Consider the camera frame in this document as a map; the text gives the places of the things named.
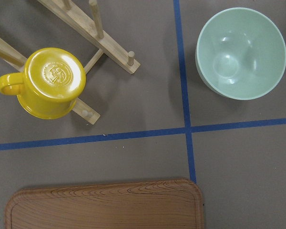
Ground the wooden cutting board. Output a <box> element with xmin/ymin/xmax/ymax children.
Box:
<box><xmin>4</xmin><ymin>179</ymin><xmax>204</xmax><ymax>229</ymax></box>

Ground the yellow mug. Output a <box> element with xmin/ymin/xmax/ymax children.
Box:
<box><xmin>0</xmin><ymin>48</ymin><xmax>86</xmax><ymax>119</ymax></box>

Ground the green bowl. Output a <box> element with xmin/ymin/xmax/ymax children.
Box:
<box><xmin>195</xmin><ymin>7</ymin><xmax>286</xmax><ymax>100</ymax></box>

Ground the wooden drying rack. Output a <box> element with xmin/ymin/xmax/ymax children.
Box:
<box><xmin>0</xmin><ymin>0</ymin><xmax>141</xmax><ymax>125</ymax></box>

